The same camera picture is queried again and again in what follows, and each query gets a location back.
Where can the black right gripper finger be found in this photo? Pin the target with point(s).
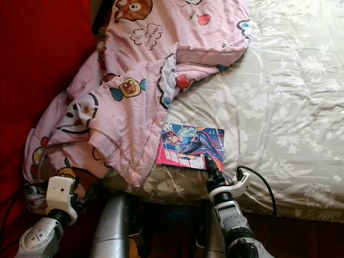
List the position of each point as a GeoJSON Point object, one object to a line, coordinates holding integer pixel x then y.
{"type": "Point", "coordinates": [216, 167]}
{"type": "Point", "coordinates": [208, 165]}

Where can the colourful manga comic book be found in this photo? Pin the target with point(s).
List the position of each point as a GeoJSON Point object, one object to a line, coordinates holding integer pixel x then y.
{"type": "Point", "coordinates": [188, 144]}

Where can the silver left robot leg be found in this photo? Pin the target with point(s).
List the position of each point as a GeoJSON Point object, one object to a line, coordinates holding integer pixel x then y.
{"type": "Point", "coordinates": [110, 231]}

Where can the cream floral bed sheet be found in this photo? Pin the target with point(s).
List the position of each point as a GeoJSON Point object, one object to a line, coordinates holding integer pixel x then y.
{"type": "Point", "coordinates": [279, 107]}

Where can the pink cartoon print blanket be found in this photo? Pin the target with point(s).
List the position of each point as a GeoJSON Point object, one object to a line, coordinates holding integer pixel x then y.
{"type": "Point", "coordinates": [140, 107]}

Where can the red covered folded mattress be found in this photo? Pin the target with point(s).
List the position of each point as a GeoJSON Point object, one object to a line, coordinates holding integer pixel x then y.
{"type": "Point", "coordinates": [37, 80]}

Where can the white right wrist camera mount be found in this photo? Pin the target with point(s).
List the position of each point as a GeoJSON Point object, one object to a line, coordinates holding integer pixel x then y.
{"type": "Point", "coordinates": [239, 185]}

